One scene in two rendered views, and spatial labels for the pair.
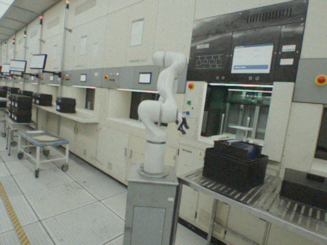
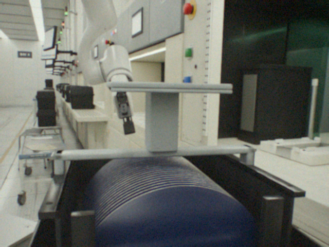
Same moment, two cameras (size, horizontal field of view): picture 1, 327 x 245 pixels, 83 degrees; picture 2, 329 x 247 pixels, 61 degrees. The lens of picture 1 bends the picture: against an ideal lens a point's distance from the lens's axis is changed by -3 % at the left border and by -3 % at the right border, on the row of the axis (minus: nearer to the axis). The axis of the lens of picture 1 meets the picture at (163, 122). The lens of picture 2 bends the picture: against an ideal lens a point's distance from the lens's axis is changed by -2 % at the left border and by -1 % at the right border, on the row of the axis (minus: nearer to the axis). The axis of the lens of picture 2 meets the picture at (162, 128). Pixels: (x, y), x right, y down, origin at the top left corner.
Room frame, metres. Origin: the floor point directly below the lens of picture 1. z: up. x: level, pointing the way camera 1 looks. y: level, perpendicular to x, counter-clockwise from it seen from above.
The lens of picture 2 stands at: (0.85, -0.61, 1.08)
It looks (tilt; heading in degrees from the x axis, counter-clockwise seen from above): 9 degrees down; 27
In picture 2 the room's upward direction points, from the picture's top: 1 degrees clockwise
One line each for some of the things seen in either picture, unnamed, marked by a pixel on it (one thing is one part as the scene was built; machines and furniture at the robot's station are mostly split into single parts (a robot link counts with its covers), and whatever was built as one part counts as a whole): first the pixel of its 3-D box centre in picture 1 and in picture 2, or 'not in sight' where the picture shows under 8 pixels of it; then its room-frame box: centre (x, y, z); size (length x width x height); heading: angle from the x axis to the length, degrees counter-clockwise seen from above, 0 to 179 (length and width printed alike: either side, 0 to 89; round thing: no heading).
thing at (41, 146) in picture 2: (45, 138); (41, 146); (2.69, 1.68, 0.47); 0.31 x 0.23 x 0.02; 71
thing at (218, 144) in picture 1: (236, 152); (159, 214); (1.13, -0.46, 0.93); 0.24 x 0.20 x 0.32; 131
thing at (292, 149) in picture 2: (225, 138); (307, 148); (1.85, -0.62, 0.89); 0.22 x 0.21 x 0.04; 139
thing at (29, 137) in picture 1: (43, 149); (45, 163); (2.83, 1.80, 0.24); 0.97 x 0.52 x 0.48; 52
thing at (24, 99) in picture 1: (23, 102); (46, 99); (3.74, 2.83, 0.85); 0.30 x 0.28 x 0.26; 48
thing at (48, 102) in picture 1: (44, 99); (73, 93); (4.11, 2.65, 0.93); 0.30 x 0.28 x 0.26; 52
